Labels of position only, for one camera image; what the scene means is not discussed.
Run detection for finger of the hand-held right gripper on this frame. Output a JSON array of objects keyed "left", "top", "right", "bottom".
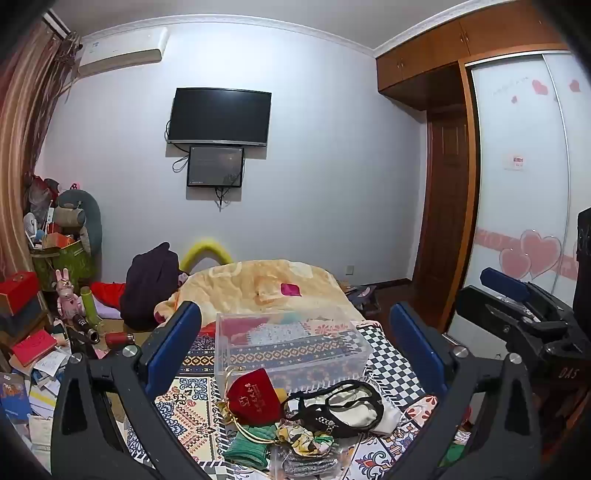
[
  {"left": 455, "top": 285, "right": 570, "bottom": 354},
  {"left": 479, "top": 267, "right": 575, "bottom": 325}
]

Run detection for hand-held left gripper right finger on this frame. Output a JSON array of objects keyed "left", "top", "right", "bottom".
[{"left": 382, "top": 302, "right": 542, "bottom": 480}]

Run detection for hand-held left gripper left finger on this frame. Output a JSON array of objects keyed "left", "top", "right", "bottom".
[{"left": 50, "top": 301, "right": 218, "bottom": 480}]

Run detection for red velvet drawstring pouch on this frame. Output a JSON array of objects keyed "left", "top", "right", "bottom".
[{"left": 225, "top": 368, "right": 284, "bottom": 425}]

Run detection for black and white cloth bag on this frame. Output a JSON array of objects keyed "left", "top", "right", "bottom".
[{"left": 280, "top": 379, "right": 402, "bottom": 438}]

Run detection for clear plastic storage box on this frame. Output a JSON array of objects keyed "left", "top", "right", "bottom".
[{"left": 215, "top": 308, "right": 374, "bottom": 391}]

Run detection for black and white checkered cloth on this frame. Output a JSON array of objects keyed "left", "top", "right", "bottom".
[{"left": 358, "top": 323, "right": 450, "bottom": 412}]

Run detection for dark purple backpack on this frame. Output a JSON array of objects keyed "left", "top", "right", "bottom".
[{"left": 121, "top": 242, "right": 182, "bottom": 331}]

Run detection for patterned bed sheet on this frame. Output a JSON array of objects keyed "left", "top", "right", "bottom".
[{"left": 124, "top": 318, "right": 462, "bottom": 480}]

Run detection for white heart-print wardrobe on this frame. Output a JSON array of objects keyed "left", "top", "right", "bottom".
[{"left": 464, "top": 50, "right": 591, "bottom": 363}]

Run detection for yellow fleece blanket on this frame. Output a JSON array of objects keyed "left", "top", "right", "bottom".
[{"left": 154, "top": 259, "right": 365, "bottom": 334}]

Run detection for brown wooden door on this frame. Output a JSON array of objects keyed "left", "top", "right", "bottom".
[{"left": 412, "top": 108, "right": 479, "bottom": 334}]

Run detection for black telescope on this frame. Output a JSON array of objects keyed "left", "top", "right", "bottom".
[{"left": 69, "top": 314, "right": 100, "bottom": 345}]

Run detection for green cylinder tube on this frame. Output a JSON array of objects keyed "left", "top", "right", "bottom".
[{"left": 81, "top": 286, "right": 99, "bottom": 326}]

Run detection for yellow curved pillow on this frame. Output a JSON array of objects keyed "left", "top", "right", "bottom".
[{"left": 179, "top": 237, "right": 232, "bottom": 273}]

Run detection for green and red cloth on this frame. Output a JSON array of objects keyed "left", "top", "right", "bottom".
[{"left": 438, "top": 414, "right": 477, "bottom": 468}]

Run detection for pink rabbit figure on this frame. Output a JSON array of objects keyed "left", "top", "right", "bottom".
[{"left": 55, "top": 268, "right": 84, "bottom": 320}]

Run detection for green knitted cloth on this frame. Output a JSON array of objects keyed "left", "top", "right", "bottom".
[{"left": 225, "top": 425, "right": 278, "bottom": 472}]

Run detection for pile of papers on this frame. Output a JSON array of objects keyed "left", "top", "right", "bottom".
[{"left": 0, "top": 342, "right": 71, "bottom": 455}]

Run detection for green box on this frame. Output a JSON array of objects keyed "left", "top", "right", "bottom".
[{"left": 31, "top": 239, "right": 93, "bottom": 292}]

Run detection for red book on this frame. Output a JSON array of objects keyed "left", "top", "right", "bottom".
[{"left": 11, "top": 329, "right": 58, "bottom": 368}]

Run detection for floral yellow scrunchie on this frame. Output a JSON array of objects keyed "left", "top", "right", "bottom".
[{"left": 276, "top": 422, "right": 336, "bottom": 457}]

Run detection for grey plush toy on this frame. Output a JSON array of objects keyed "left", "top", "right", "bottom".
[{"left": 55, "top": 188, "right": 103, "bottom": 256}]

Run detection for grey glitter cloth in wrapper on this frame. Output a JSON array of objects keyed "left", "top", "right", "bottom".
[{"left": 271, "top": 444, "right": 354, "bottom": 480}]

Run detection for red box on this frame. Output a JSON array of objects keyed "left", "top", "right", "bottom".
[{"left": 0, "top": 271, "right": 40, "bottom": 315}]

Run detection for blue picture book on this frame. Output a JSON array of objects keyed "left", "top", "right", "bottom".
[{"left": 0, "top": 373, "right": 34, "bottom": 424}]

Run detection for small black monitor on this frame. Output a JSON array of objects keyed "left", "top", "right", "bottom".
[{"left": 187, "top": 146, "right": 245, "bottom": 188}]

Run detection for small white fan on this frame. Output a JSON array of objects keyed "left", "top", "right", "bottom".
[{"left": 23, "top": 212, "right": 40, "bottom": 250}]

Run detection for wooden overhead cabinet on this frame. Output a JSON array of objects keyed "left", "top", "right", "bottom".
[{"left": 375, "top": 0, "right": 583, "bottom": 112}]

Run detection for striped brown curtain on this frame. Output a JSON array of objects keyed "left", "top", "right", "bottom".
[{"left": 0, "top": 32, "right": 71, "bottom": 278}]

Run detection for white air conditioner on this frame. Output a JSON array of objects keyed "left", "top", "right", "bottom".
[{"left": 78, "top": 27, "right": 169, "bottom": 77}]

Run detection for black wall television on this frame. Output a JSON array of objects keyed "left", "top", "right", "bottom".
[{"left": 167, "top": 88, "right": 272, "bottom": 147}]

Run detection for wire clothes hangers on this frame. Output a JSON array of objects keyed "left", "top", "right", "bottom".
[{"left": 56, "top": 30, "right": 84, "bottom": 106}]

